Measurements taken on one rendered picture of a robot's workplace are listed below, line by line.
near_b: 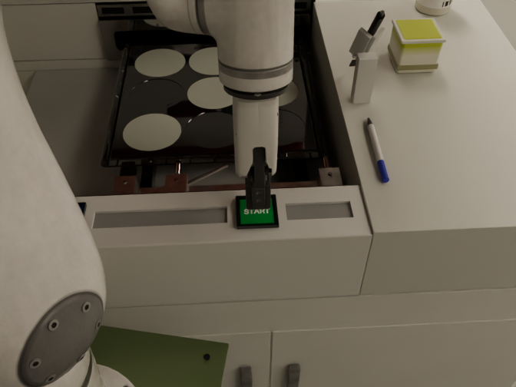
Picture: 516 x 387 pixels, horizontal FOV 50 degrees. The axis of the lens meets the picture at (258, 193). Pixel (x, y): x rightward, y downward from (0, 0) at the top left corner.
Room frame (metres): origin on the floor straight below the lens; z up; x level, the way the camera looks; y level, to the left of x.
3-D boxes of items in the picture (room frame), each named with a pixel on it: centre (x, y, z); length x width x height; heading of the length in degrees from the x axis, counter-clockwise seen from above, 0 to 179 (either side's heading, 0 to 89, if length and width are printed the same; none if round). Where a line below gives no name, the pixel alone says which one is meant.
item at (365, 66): (0.77, -0.17, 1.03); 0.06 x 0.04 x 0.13; 3
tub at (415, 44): (0.86, -0.27, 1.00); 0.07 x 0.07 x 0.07; 4
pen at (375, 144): (0.63, -0.18, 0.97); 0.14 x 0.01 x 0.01; 2
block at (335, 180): (0.61, -0.12, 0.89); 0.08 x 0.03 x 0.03; 3
